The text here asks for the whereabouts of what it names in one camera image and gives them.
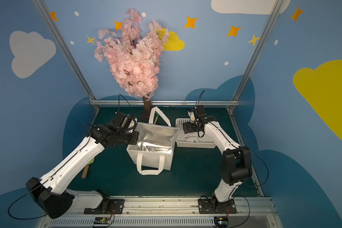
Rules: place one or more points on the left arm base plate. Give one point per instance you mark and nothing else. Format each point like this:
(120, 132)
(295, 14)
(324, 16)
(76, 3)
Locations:
(107, 206)

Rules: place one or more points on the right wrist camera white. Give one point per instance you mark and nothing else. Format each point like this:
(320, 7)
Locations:
(197, 112)

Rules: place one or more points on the right controller board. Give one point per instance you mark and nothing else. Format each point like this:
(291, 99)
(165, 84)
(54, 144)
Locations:
(220, 222)

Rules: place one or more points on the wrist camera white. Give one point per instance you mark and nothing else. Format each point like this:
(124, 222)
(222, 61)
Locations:
(197, 112)
(124, 122)

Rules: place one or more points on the pink cherry blossom tree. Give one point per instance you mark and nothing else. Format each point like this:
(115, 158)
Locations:
(134, 60)

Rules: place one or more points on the aluminium back frame bar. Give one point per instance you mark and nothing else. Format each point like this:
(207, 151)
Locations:
(165, 102)

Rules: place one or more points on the white insulated delivery bag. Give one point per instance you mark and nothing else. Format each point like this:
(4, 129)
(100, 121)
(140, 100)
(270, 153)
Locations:
(154, 150)

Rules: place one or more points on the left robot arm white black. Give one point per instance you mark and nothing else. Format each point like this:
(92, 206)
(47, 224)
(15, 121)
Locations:
(51, 191)

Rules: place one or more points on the left controller board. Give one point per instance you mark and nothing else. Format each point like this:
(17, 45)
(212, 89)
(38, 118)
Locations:
(102, 222)

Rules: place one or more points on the right aluminium frame post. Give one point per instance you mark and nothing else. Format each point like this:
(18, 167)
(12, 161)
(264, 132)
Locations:
(271, 21)

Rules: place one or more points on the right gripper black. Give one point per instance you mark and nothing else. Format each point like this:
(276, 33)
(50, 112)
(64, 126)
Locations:
(190, 127)

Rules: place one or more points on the white perforated plastic basket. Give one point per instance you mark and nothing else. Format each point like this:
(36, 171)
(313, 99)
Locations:
(204, 142)

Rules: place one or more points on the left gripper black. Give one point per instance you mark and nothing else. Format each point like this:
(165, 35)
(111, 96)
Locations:
(130, 137)

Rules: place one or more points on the controller board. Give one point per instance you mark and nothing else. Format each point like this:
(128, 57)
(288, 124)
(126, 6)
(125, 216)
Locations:
(102, 222)
(220, 222)

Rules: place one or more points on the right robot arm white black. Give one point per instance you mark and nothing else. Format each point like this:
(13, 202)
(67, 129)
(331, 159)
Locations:
(236, 166)

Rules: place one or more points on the aluminium front rail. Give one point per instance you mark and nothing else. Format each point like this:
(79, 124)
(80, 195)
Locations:
(174, 212)

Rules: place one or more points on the light green toy spatula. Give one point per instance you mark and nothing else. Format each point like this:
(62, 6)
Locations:
(86, 169)

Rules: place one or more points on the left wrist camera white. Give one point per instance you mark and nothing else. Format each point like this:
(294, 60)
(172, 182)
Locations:
(124, 122)

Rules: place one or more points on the green toy rake wooden handle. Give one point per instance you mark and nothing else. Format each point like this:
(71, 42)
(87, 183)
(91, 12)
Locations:
(156, 118)

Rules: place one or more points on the ice pack in basket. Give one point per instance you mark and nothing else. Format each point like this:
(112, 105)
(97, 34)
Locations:
(192, 139)

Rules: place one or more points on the left aluminium frame post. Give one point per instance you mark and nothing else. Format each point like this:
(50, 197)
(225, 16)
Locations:
(54, 30)

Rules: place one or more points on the aluminium frame post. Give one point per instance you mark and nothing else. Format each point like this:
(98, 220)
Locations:
(271, 21)
(54, 30)

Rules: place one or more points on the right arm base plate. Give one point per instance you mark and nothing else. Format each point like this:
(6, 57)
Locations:
(212, 206)

